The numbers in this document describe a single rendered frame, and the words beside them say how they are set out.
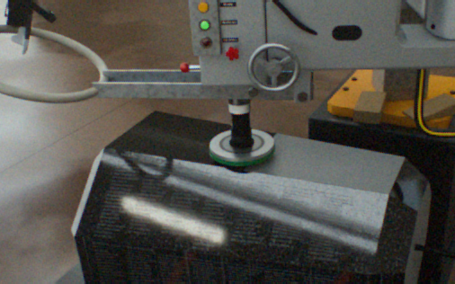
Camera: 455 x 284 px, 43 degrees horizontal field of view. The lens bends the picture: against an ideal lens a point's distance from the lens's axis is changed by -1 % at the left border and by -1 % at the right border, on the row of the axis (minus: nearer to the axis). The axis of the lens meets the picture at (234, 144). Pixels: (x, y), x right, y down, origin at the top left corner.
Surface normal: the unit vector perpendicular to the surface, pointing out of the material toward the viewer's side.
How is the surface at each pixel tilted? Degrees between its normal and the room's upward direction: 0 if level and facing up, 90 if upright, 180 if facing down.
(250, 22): 90
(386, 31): 90
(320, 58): 90
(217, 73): 90
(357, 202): 45
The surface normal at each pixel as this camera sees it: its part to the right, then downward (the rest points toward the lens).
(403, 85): 0.03, 0.46
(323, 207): -0.32, -0.31
